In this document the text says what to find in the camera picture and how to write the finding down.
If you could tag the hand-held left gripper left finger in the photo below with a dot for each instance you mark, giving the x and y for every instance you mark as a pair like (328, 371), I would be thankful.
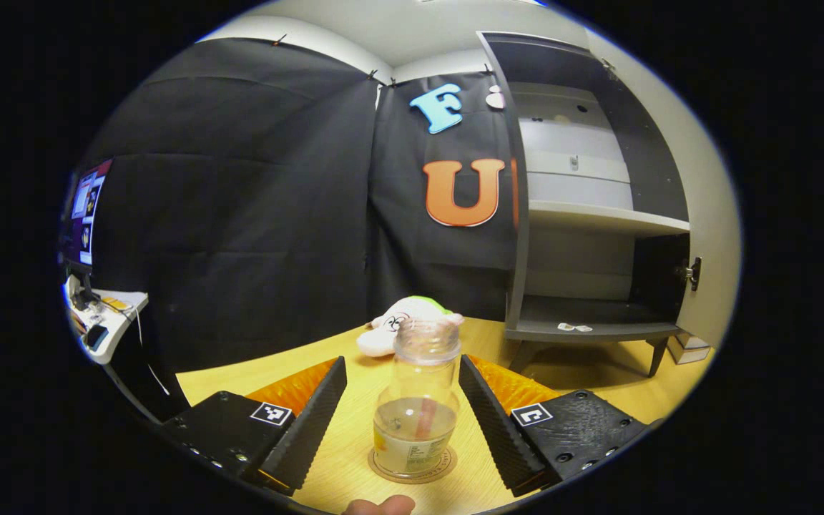
(312, 429)

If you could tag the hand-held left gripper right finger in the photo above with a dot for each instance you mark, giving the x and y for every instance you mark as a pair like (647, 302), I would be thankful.
(494, 429)

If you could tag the round brown coaster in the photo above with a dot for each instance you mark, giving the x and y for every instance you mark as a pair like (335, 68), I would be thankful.
(448, 465)

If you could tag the clear glass bottle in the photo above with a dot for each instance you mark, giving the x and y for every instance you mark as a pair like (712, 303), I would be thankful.
(415, 429)

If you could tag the pink plush toy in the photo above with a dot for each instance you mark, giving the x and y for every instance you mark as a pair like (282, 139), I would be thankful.
(383, 336)

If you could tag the black backdrop cloth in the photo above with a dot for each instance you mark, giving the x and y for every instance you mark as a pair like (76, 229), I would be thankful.
(240, 236)

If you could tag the white desk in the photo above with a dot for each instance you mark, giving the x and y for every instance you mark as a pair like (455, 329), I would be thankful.
(126, 322)

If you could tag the black phone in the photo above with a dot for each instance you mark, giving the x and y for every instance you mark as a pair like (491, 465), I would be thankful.
(96, 337)

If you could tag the computer monitor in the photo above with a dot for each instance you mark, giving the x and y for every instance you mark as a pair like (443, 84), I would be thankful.
(86, 214)

